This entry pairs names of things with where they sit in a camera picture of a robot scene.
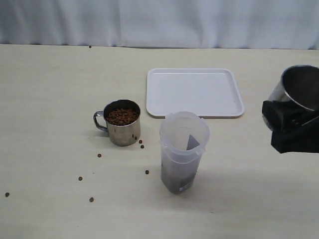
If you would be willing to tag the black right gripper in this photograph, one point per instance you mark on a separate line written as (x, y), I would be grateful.
(282, 116)

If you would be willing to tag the steel mug with kibble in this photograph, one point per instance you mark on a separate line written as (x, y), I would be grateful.
(120, 120)

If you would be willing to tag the white plastic tray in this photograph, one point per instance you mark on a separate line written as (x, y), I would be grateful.
(206, 92)

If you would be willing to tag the white curtain backdrop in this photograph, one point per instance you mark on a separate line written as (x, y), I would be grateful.
(260, 24)

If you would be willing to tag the translucent plastic container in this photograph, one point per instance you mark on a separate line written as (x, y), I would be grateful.
(183, 139)

